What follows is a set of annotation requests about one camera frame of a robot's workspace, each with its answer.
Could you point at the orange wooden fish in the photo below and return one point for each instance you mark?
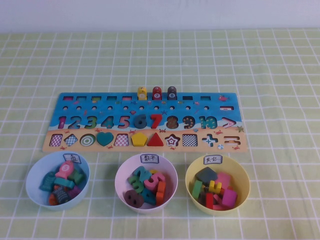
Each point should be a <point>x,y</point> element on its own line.
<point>52,200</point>

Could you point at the orange number one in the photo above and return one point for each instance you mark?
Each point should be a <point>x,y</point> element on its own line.
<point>161,192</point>

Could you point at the red number seven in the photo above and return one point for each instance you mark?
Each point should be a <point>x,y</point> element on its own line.
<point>156,122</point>

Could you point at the green checked tablecloth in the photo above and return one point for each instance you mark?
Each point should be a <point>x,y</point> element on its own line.
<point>275,75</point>

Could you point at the red wooden triangle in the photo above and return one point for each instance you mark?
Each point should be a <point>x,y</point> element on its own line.
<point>155,142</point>

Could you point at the pink plastic bowl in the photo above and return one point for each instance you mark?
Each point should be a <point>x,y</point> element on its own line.
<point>171,172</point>

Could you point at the green number three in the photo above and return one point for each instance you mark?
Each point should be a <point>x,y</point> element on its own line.
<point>136,183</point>

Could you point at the coral red wooden sign piece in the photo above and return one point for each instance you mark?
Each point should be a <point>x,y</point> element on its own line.
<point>217,198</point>

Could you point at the magenta wooden square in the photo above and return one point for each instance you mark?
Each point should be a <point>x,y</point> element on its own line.
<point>229,197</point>

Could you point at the teal plain wooden fish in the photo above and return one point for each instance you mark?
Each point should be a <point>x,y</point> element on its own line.
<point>63,182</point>

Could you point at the brown fish peg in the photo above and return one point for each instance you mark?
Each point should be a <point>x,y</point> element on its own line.
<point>172,95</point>

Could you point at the yellow plastic bowl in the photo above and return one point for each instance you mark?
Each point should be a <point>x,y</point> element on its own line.
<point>240,175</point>

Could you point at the dark teal wooden diamond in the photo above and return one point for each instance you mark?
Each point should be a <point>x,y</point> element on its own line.
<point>206,175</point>

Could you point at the purple wooden fish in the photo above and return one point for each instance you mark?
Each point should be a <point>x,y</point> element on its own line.
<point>75,192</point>

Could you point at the pink wooden fish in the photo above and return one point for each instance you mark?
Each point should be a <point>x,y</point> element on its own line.
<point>64,170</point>

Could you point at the dark grey number six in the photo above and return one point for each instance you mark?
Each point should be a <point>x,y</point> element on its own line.
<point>138,123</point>

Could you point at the brown number eight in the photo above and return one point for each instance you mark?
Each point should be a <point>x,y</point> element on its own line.
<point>133,198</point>

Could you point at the paper label on pink bowl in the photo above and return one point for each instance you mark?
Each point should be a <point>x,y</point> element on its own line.
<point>150,158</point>

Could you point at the teal patterned wooden fish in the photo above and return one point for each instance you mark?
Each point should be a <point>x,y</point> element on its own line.
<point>47,182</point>

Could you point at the yellow number nine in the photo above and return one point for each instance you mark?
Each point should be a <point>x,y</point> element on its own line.
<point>153,172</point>

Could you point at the grey wooden fish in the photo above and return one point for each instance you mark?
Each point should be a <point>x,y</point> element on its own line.
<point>61,195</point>

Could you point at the paper label on yellow bowl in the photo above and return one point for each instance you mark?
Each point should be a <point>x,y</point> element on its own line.
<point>212,160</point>

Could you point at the pink number five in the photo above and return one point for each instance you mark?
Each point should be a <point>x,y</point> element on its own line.
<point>153,182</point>

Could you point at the paper label on blue bowl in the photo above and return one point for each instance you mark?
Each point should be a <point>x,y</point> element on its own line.
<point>72,158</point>

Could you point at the teal number two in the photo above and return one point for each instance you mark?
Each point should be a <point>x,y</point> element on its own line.
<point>140,172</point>

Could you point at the yellow wooden pentagon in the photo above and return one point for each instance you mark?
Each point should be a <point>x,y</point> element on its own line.
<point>139,140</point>

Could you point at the green wooden fish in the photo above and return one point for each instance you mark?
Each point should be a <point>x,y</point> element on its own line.
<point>76,176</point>

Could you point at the yellow fish peg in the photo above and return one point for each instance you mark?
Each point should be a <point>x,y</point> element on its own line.
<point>142,93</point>

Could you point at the pink wooden trapezoid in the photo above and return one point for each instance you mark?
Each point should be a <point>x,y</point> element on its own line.
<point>223,180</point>

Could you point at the green wooden shape piece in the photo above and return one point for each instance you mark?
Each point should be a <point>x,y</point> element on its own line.
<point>197,189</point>

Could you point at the light blue plastic bowl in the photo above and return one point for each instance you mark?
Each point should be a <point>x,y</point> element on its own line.
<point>35,190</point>

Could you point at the teal number four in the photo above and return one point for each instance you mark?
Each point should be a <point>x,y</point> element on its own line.
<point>150,196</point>

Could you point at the colourful wooden puzzle board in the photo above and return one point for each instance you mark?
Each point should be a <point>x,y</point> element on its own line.
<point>117,115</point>

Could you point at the red fish peg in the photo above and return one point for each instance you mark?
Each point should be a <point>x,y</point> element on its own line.
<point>156,95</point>

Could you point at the teal wooden heart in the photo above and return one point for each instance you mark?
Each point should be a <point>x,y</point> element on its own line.
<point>105,138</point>

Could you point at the yellow wooden sign piece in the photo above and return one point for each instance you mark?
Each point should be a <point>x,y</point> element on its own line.
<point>212,186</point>

